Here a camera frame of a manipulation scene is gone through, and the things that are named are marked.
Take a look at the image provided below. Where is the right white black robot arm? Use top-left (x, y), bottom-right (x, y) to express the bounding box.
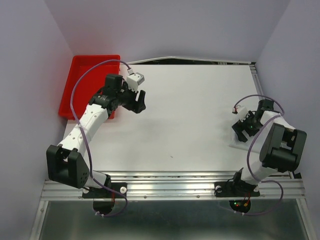
top-left (228, 97), bottom-right (307, 196)

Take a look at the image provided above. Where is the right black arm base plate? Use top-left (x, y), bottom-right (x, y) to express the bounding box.
top-left (214, 181), bottom-right (261, 198)

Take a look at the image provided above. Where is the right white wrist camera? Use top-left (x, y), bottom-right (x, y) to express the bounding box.
top-left (232, 105), bottom-right (249, 122)

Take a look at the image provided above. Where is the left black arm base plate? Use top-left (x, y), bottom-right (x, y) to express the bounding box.
top-left (82, 182), bottom-right (128, 199)

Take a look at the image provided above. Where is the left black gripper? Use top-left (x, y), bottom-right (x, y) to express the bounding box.
top-left (115, 81), bottom-right (146, 114)

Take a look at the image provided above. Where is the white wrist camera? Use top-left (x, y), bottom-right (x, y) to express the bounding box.
top-left (232, 105), bottom-right (249, 122)
top-left (125, 68), bottom-right (145, 92)

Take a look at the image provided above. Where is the red plastic tray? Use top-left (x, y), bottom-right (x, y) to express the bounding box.
top-left (58, 54), bottom-right (121, 120)

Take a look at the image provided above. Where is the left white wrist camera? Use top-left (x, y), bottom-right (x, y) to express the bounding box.
top-left (125, 68), bottom-right (145, 92)

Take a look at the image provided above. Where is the aluminium front rail frame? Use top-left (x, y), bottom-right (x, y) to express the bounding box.
top-left (40, 171), bottom-right (306, 202)

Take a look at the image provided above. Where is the white fabric skirt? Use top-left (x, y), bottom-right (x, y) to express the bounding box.
top-left (228, 131), bottom-right (265, 153)

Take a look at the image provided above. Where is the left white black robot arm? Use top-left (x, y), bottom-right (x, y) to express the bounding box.
top-left (46, 72), bottom-right (146, 197)

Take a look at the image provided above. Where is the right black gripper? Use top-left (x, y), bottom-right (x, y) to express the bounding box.
top-left (231, 112), bottom-right (264, 144)

